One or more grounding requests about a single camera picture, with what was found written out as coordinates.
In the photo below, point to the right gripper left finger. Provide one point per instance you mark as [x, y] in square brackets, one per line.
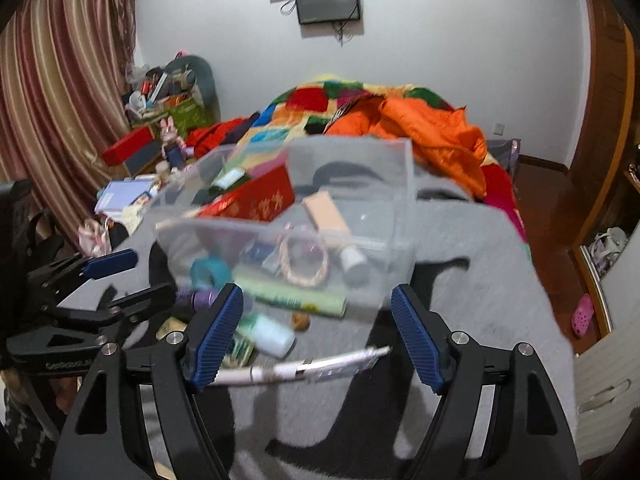
[183, 364]

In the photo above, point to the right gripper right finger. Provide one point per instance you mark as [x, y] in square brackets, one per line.
[453, 373]

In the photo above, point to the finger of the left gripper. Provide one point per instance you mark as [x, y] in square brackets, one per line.
[66, 275]
[139, 305]

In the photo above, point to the mint green small bottle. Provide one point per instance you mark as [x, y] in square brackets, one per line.
[268, 335]

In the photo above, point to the white pen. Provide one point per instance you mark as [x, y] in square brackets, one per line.
[315, 370]

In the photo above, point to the light green long box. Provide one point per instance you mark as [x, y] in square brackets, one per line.
[293, 298]

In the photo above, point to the dark green round bottle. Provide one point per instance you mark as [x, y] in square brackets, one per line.
[227, 182]

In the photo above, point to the beige tube white cap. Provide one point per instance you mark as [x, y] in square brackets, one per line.
[330, 223]

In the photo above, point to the blue staples box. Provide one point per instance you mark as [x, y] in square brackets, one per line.
[262, 255]

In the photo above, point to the blue white booklet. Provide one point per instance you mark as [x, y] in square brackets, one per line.
[119, 194]

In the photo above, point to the pink slipper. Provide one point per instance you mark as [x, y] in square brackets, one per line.
[582, 316]

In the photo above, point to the red rectangular box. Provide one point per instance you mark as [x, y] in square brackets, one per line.
[124, 148]

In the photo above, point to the pink bunny toy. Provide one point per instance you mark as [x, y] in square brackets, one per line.
[171, 139]

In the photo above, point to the clear plastic storage bin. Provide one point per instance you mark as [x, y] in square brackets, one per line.
[371, 182]

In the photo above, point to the green gift bag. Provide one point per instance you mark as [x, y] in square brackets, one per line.
[187, 115]

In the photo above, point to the striped curtain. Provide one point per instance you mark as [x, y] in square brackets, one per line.
[63, 75]

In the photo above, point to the orange puffer jacket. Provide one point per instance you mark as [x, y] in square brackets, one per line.
[441, 140]

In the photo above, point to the wooden wardrobe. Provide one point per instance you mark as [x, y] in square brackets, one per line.
[605, 137]

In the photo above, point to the grey plush toy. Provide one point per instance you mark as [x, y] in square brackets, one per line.
[199, 75]

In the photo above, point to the colourful patchwork quilt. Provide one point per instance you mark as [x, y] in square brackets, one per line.
[308, 109]

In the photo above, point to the small wall monitor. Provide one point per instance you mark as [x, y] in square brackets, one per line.
[310, 12]

